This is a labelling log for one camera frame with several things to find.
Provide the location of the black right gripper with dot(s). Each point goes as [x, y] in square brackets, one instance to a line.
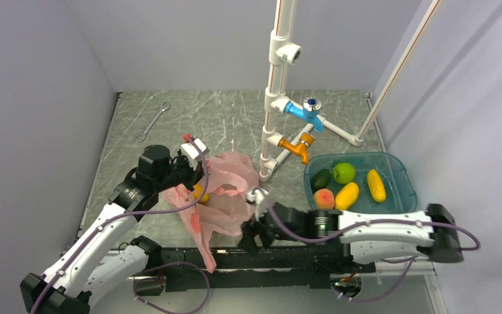
[249, 229]

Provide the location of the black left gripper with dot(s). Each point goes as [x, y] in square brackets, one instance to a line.
[194, 174]

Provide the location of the pink plastic bag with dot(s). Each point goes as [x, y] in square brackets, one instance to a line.
[231, 175]

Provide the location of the peach fake fruit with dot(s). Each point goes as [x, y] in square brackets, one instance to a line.
[324, 199]

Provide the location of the dark green fake avocado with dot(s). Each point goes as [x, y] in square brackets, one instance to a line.
[320, 180]

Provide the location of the yellow fake mango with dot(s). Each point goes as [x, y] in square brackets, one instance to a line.
[347, 196]

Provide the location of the green fake fruit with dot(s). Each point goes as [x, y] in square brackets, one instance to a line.
[343, 173]

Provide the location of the yellow wrinkled fake fruit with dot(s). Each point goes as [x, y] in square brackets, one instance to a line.
[376, 186]

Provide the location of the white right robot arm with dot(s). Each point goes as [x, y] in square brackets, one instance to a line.
[431, 233]

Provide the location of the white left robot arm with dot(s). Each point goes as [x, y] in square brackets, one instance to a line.
[129, 202]

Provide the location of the silver wrench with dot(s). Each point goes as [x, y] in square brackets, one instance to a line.
[141, 136]

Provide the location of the orange plastic faucet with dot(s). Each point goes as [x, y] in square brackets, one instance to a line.
[301, 148]

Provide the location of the blue plastic faucet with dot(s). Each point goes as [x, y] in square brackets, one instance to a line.
[307, 112]

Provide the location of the white PVC pipe stand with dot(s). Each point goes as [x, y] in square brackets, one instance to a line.
[283, 54]

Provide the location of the white slanted pole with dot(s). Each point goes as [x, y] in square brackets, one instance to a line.
[397, 69]

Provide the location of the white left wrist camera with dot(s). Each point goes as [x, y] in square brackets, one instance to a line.
[194, 148]

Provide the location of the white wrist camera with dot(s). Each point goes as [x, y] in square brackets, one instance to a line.
[194, 148]
[256, 197]

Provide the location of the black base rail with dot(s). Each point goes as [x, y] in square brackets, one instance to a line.
[313, 266]

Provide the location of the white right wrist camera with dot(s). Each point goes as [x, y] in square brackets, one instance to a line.
[256, 197]

